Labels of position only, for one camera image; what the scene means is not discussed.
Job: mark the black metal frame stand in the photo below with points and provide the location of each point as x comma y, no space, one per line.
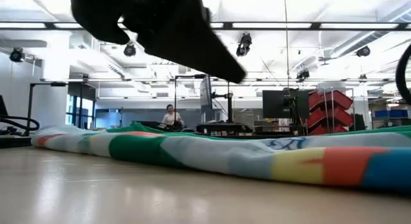
57,84

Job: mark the blue storage bin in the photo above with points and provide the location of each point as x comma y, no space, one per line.
391,114

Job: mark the red stacked storage bins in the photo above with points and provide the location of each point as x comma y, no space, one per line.
321,116

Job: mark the black ceiling camera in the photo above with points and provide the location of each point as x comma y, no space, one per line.
244,44
16,55
129,50
302,75
363,51

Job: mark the black aluminium table frame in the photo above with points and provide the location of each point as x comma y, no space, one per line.
13,142

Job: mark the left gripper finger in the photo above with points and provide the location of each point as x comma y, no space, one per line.
99,15
205,57

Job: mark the black monitor back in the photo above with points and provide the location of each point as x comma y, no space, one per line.
276,105

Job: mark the black overhead light rail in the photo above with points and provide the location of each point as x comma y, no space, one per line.
228,25

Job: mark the grey monitor on stand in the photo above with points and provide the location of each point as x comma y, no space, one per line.
205,95

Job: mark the black desk box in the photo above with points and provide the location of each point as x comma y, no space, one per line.
147,125

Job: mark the black chair back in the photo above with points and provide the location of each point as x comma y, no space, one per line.
359,123

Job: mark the black angled screen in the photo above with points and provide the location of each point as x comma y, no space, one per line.
2,108

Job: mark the person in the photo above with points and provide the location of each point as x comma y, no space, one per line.
170,118

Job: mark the green dinosaur print towel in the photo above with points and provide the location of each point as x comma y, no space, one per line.
224,153

